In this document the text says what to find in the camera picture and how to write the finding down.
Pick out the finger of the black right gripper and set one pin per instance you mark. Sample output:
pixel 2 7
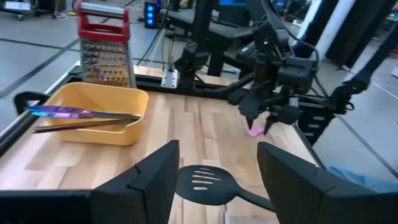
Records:
pixel 269 124
pixel 251 119

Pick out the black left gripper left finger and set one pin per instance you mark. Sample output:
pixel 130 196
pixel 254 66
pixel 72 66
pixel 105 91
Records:
pixel 149 186

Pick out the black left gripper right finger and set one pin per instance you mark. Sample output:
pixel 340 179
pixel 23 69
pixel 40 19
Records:
pixel 295 186

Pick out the copper metal cutlery piece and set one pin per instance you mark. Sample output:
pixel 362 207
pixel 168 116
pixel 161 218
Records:
pixel 77 126

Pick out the iridescent metal cutlery piece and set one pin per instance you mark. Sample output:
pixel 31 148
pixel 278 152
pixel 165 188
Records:
pixel 77 112

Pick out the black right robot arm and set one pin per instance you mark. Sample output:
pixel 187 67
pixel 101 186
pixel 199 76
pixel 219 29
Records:
pixel 270 34

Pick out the black slotted spatula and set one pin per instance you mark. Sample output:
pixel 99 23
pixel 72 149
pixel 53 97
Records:
pixel 205 185

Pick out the dark computer monitor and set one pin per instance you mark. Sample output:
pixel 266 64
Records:
pixel 231 2

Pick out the yellow plastic bin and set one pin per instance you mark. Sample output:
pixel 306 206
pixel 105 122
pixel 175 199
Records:
pixel 102 99

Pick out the black computer blue lights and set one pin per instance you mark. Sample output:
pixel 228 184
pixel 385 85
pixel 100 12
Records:
pixel 150 14

